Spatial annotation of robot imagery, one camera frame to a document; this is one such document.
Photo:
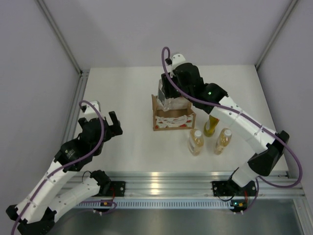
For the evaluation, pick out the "right aluminium frame post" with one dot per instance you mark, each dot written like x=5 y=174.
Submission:
x=292 y=5

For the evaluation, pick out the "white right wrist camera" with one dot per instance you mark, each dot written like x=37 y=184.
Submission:
x=175 y=60

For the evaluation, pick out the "burlap watermelon canvas bag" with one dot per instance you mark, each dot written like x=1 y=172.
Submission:
x=177 y=119

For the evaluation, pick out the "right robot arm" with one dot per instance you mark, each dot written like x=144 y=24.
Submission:
x=268 y=145

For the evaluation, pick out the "aluminium mounting rail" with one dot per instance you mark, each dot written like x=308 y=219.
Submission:
x=188 y=185

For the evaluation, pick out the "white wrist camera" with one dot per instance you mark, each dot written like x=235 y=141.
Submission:
x=90 y=109
x=175 y=60

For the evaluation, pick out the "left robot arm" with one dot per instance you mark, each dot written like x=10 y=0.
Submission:
x=44 y=206

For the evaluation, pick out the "amber bottle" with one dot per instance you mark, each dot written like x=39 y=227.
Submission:
x=195 y=142
x=223 y=141

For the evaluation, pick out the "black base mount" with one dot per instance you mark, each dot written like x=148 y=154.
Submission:
x=114 y=189
x=228 y=188

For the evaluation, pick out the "yellow bottle with red cap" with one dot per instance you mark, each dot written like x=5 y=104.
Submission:
x=210 y=125

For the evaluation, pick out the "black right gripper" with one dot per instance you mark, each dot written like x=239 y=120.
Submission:
x=167 y=89

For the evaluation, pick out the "clear bottle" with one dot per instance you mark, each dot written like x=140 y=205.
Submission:
x=166 y=104

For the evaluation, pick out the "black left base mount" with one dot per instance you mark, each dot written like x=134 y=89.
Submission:
x=114 y=189

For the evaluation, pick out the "aluminium frame post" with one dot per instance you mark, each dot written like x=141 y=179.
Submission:
x=292 y=5
x=60 y=38

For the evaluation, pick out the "slotted grey cable duct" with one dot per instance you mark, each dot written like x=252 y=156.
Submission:
x=172 y=204

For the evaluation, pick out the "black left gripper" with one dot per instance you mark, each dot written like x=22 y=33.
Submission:
x=114 y=129

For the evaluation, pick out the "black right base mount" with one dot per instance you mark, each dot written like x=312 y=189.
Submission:
x=228 y=188

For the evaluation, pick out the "left aluminium frame post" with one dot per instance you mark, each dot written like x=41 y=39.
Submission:
x=60 y=38

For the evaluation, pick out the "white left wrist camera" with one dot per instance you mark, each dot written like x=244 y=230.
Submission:
x=90 y=109

